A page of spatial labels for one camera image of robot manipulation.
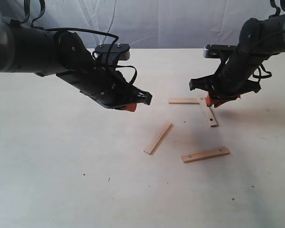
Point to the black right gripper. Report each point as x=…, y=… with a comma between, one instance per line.
x=230, y=80

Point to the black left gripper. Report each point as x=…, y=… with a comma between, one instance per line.
x=106, y=85

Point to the wood strip two magnets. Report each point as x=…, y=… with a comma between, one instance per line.
x=205, y=154
x=207, y=112

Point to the plain wood strip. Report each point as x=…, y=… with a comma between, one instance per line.
x=155, y=142
x=183, y=101

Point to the wood strip two magnets bottom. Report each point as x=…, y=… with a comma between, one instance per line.
x=205, y=154

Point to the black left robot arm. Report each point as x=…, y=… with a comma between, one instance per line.
x=61, y=52

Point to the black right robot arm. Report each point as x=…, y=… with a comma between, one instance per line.
x=258, y=41

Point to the plain wood strip top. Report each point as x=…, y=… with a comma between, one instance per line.
x=183, y=101

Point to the white backdrop cloth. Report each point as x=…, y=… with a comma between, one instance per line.
x=154, y=23

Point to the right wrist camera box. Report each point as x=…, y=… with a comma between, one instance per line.
x=218, y=51

